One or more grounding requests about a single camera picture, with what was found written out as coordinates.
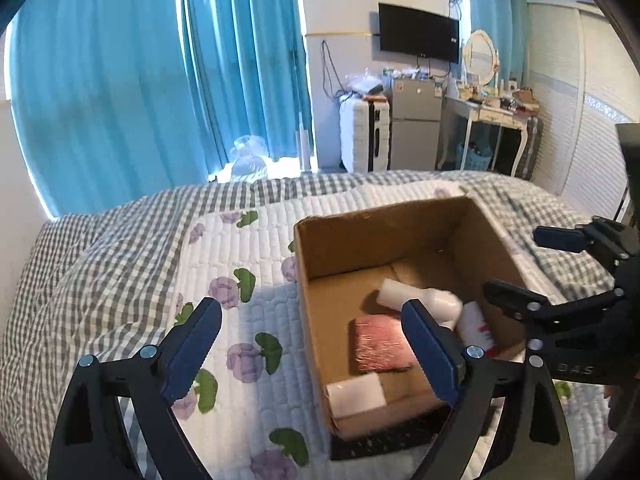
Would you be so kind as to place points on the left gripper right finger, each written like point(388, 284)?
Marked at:
point(531, 440)

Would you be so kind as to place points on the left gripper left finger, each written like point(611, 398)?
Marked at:
point(90, 439)

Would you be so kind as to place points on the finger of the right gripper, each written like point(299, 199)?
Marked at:
point(520, 304)
point(609, 242)

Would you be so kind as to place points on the white bottle red cap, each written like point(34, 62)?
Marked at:
point(473, 329)

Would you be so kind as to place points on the white hair dryer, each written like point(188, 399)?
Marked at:
point(445, 307)

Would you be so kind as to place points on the pink patterned pouch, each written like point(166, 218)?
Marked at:
point(380, 345)

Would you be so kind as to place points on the small white box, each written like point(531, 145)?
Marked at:
point(355, 395)

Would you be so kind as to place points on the black remote control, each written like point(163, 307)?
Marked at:
point(416, 432)

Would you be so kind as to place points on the brown cardboard box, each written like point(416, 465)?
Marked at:
point(355, 272)

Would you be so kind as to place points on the grey checked bedsheet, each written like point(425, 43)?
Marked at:
point(104, 284)

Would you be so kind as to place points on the teal storage basket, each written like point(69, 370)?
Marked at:
point(478, 157)

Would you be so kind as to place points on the white louvered wardrobe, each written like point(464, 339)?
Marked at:
point(586, 84)

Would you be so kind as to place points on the white floral quilt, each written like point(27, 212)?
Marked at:
point(252, 413)

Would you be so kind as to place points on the white dressing table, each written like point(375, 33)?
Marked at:
point(463, 122)

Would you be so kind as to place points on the oval vanity mirror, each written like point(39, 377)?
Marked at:
point(480, 59)

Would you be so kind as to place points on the silver mini fridge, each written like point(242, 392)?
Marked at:
point(415, 112)

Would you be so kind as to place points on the white suitcase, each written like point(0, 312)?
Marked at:
point(365, 134)

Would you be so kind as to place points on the right blue curtain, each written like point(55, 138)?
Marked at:
point(507, 25)

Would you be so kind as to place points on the blue curtain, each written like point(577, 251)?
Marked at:
point(102, 104)
point(507, 25)
point(246, 65)

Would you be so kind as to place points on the plastic bag on suitcase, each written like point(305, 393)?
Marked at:
point(365, 84)

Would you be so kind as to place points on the white standing pole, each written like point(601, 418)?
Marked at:
point(303, 146)

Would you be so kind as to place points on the clear plastic bag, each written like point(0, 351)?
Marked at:
point(249, 159)

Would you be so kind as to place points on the left blue curtain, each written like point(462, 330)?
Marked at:
point(102, 104)

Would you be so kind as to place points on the middle blue curtain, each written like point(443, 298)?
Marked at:
point(246, 65)

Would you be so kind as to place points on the black wall television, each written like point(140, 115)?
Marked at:
point(418, 33)

